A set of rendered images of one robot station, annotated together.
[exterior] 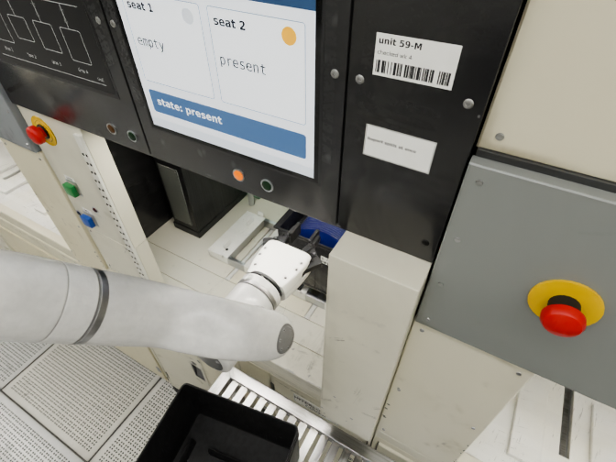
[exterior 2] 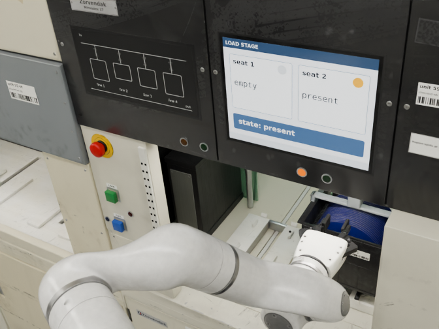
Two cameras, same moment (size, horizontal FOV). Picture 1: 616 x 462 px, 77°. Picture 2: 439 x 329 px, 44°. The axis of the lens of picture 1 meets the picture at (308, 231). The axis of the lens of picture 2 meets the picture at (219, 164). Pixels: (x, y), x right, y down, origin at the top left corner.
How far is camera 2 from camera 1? 51 cm
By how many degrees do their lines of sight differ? 10
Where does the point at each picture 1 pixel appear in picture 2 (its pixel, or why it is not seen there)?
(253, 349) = (326, 307)
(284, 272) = (328, 255)
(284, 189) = (341, 180)
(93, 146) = (151, 156)
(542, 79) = not seen: outside the picture
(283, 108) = (348, 124)
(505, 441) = not seen: outside the picture
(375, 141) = (417, 143)
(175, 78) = (260, 106)
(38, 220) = (33, 234)
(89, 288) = (230, 251)
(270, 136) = (335, 142)
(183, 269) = not seen: hidden behind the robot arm
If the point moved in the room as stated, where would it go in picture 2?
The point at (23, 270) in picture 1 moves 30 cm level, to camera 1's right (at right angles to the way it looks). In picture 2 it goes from (204, 236) to (401, 227)
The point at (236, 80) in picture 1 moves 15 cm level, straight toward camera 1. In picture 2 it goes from (313, 107) to (344, 153)
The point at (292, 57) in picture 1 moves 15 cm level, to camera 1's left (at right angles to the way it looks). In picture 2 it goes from (359, 94) to (267, 99)
